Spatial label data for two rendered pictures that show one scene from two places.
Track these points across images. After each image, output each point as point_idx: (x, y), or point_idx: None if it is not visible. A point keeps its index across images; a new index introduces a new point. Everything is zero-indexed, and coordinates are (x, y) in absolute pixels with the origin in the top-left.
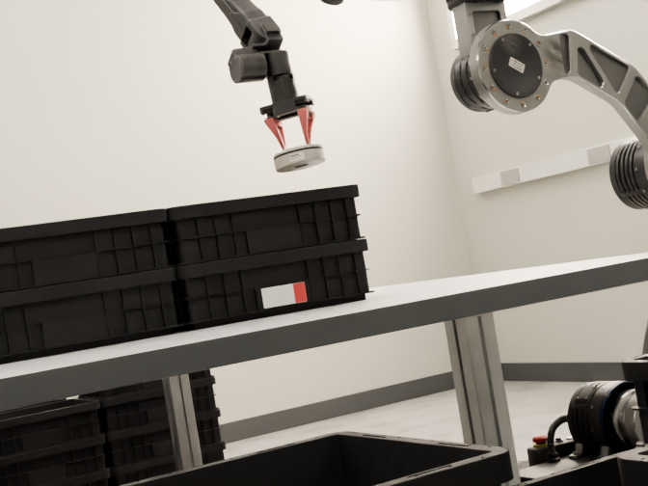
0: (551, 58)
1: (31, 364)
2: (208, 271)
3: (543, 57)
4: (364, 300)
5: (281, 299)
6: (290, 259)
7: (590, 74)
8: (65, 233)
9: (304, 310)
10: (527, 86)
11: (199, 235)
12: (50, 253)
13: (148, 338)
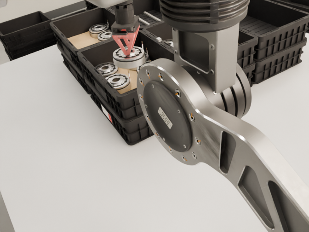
0: (204, 142)
1: (29, 84)
2: (88, 84)
3: (195, 134)
4: (120, 145)
5: (105, 113)
6: (104, 103)
7: (265, 203)
8: (62, 41)
9: (109, 125)
10: (174, 142)
11: (84, 69)
12: (65, 43)
13: (79, 91)
